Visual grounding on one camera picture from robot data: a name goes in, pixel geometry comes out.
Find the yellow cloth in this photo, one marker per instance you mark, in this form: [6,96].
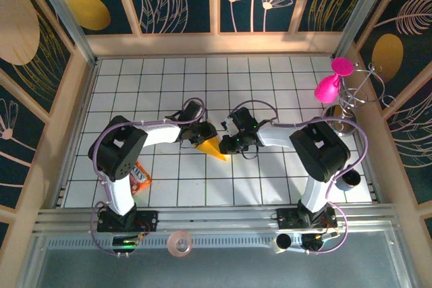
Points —
[211,148]

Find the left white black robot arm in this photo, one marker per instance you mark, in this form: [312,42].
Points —
[118,153]

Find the orange snack bag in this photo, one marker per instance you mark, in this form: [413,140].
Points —
[141,180]

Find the pink plastic goblet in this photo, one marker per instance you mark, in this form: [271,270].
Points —
[327,90]

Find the white tape roll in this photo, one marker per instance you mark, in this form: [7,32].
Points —
[275,247]

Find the pink tape roll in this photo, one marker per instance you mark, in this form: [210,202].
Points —
[173,244]

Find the dark mug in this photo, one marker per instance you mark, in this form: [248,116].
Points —
[351,180]

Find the right black controller box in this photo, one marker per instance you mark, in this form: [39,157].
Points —
[314,242]

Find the black controller box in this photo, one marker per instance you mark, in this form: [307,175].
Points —
[125,244]
[314,242]

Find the grey metal panel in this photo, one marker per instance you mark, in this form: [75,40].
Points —
[216,271]

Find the left black controller box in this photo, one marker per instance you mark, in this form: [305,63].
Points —
[125,244]

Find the aluminium mounting rail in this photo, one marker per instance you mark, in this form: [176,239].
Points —
[216,215]

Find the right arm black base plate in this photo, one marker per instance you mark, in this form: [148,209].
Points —
[287,219]

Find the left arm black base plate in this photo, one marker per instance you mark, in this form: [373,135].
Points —
[148,220]

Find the aluminium frame post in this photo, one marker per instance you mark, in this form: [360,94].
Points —
[362,15]
[62,15]

